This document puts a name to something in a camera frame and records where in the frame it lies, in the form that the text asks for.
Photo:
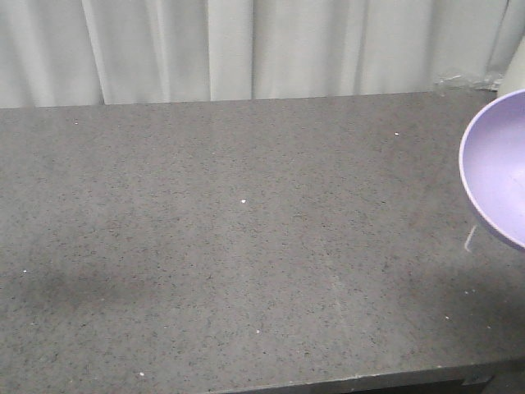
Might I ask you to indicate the purple plastic bowl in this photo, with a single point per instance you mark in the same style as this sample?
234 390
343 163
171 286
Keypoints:
491 167

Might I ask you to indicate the white curtain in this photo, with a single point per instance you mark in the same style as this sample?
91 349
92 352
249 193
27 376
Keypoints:
59 53

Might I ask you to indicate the white kitchen appliance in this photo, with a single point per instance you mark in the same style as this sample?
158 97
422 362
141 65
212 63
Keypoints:
514 78

